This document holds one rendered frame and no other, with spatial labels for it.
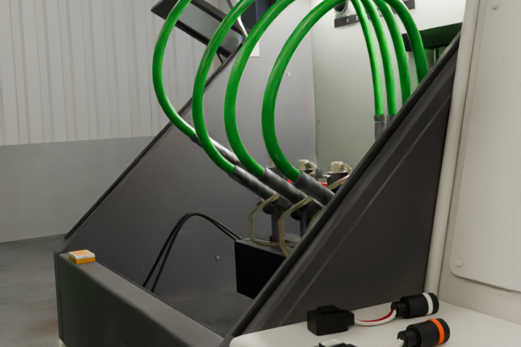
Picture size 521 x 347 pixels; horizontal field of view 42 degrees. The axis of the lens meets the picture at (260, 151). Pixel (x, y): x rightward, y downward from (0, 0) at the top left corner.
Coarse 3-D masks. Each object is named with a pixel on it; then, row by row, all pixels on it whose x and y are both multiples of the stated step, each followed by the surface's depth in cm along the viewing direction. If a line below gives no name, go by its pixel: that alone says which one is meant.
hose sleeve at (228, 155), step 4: (192, 136) 94; (196, 136) 94; (192, 140) 95; (196, 140) 95; (212, 140) 96; (196, 144) 96; (200, 144) 95; (216, 144) 96; (216, 148) 96; (220, 148) 96; (224, 148) 97; (220, 152) 96; (224, 152) 96; (228, 152) 97; (224, 156) 97; (228, 156) 97; (232, 156) 97; (228, 160) 97; (232, 160) 97; (236, 160) 97; (236, 164) 98
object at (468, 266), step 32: (480, 0) 70; (512, 0) 65; (480, 32) 69; (512, 32) 64; (480, 64) 67; (512, 64) 64; (480, 96) 67; (512, 96) 63; (448, 128) 70; (480, 128) 66; (512, 128) 63; (448, 160) 69; (480, 160) 65; (512, 160) 62; (448, 192) 69; (480, 192) 65; (512, 192) 61; (448, 224) 68; (480, 224) 64; (512, 224) 61; (448, 256) 67; (480, 256) 63; (512, 256) 60; (448, 288) 67; (480, 288) 63; (512, 288) 60; (512, 320) 60
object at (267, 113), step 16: (336, 0) 76; (384, 0) 80; (400, 0) 81; (320, 16) 75; (400, 16) 81; (304, 32) 74; (416, 32) 82; (288, 48) 73; (416, 48) 82; (416, 64) 83; (272, 80) 73; (272, 96) 72; (272, 112) 73; (272, 128) 73; (272, 144) 73; (272, 160) 74; (288, 176) 74; (304, 176) 74; (304, 192) 76; (320, 192) 75
